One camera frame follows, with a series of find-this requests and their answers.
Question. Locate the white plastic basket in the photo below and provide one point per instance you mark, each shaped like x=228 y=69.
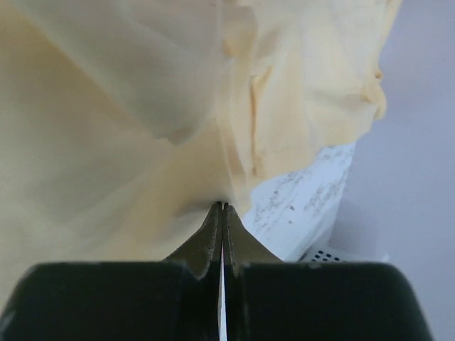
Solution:
x=346 y=233

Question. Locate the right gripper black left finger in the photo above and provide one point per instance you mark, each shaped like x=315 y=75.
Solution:
x=173 y=299

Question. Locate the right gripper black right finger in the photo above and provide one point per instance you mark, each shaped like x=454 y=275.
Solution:
x=268 y=299

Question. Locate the yellow t-shirt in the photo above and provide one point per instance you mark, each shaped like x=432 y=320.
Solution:
x=122 y=121

